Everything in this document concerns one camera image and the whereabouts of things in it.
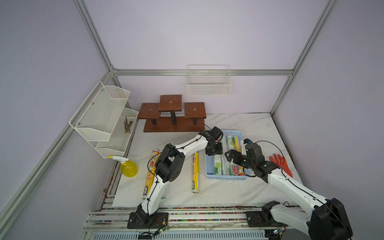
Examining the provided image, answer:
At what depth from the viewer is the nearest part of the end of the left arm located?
0.73 metres

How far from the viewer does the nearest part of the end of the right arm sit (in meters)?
0.59

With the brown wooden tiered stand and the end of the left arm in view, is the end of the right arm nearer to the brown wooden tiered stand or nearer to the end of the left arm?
the end of the left arm

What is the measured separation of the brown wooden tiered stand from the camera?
0.99 m

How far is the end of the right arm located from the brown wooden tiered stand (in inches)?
15.2

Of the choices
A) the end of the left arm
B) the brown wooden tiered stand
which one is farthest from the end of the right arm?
the brown wooden tiered stand
